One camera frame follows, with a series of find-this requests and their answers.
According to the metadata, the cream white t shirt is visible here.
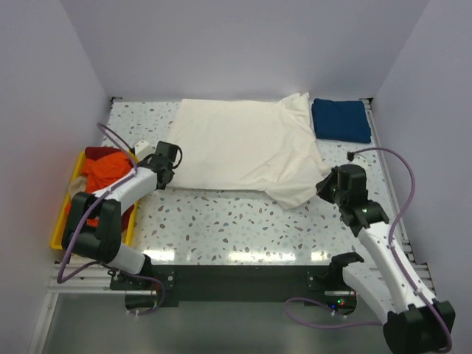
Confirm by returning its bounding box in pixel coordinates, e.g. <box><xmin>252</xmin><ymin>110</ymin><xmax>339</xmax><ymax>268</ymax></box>
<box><xmin>167</xmin><ymin>93</ymin><xmax>331</xmax><ymax>209</ymax></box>

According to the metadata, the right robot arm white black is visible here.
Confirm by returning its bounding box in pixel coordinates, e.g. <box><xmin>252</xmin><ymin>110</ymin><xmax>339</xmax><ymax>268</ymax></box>
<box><xmin>316</xmin><ymin>164</ymin><xmax>455</xmax><ymax>353</ymax></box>

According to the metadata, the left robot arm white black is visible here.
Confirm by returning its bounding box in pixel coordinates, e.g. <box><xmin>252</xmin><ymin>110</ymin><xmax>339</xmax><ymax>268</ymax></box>
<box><xmin>58</xmin><ymin>142</ymin><xmax>183</xmax><ymax>289</ymax></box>

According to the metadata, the orange t shirt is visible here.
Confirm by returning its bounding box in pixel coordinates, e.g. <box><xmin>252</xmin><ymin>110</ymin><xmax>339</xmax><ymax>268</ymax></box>
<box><xmin>64</xmin><ymin>153</ymin><xmax>139</xmax><ymax>229</ymax></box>

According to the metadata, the folded blue t shirt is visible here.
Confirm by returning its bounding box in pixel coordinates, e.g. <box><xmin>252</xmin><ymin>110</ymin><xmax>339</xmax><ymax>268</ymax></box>
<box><xmin>311</xmin><ymin>98</ymin><xmax>372</xmax><ymax>144</ymax></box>

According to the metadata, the dark red t shirt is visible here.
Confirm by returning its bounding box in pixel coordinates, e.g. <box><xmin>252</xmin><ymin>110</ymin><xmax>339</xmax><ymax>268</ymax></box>
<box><xmin>84</xmin><ymin>146</ymin><xmax>121</xmax><ymax>161</ymax></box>

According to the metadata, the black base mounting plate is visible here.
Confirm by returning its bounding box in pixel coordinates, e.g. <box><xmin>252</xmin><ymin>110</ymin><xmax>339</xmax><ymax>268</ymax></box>
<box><xmin>108</xmin><ymin>265</ymin><xmax>358</xmax><ymax>312</ymax></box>

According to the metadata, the yellow plastic bin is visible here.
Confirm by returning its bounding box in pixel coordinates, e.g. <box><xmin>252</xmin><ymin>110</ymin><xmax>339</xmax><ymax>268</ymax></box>
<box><xmin>49</xmin><ymin>149</ymin><xmax>143</xmax><ymax>252</ymax></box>

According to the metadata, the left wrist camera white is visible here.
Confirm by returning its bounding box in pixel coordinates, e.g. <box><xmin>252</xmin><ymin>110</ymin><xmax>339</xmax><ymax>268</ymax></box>
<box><xmin>133</xmin><ymin>140</ymin><xmax>154</xmax><ymax>161</ymax></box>

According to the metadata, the aluminium frame rail front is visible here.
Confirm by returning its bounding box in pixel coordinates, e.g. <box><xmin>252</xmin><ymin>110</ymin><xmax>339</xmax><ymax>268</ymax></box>
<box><xmin>46</xmin><ymin>262</ymin><xmax>438</xmax><ymax>296</ymax></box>

